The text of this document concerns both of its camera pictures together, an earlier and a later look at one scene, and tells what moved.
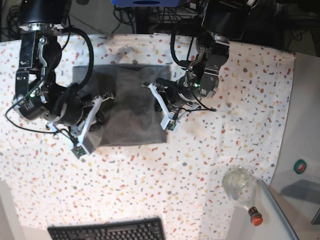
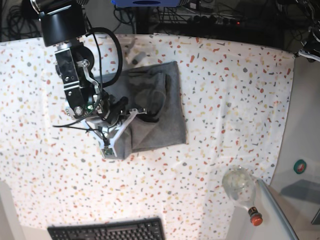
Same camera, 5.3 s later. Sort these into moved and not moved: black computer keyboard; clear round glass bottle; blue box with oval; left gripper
Moved: left gripper
Not moved: black computer keyboard; clear round glass bottle; blue box with oval
